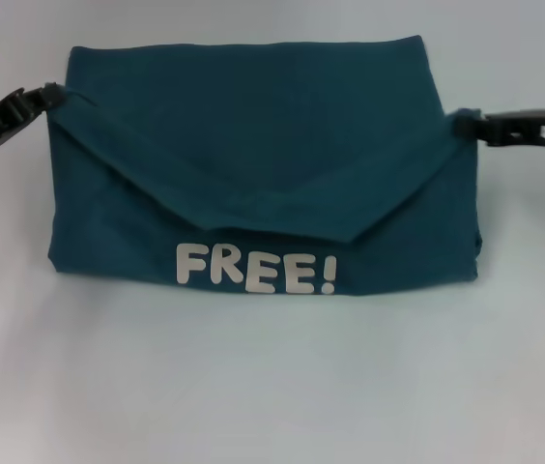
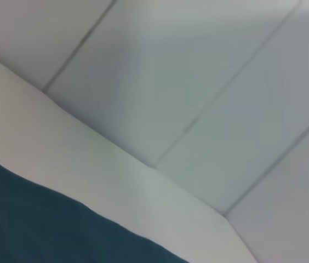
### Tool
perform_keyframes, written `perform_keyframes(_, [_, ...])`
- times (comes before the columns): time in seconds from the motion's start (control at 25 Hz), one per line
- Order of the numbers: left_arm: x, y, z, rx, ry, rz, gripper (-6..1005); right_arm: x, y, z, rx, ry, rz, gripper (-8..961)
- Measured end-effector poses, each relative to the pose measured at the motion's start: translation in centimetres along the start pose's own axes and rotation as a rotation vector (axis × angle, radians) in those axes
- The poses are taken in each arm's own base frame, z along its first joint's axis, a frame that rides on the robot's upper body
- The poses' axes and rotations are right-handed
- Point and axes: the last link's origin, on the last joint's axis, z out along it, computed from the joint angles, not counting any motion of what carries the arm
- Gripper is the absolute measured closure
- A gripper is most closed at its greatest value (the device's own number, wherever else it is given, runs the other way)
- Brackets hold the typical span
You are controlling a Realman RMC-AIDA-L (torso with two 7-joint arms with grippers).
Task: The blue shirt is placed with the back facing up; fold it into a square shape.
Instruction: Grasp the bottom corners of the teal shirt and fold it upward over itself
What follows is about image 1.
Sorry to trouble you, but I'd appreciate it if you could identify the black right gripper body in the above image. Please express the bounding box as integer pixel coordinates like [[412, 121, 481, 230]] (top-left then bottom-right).
[[482, 108, 545, 150]]

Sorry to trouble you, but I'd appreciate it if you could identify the teal blue shirt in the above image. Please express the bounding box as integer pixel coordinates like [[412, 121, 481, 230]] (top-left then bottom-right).
[[45, 34, 486, 297]]

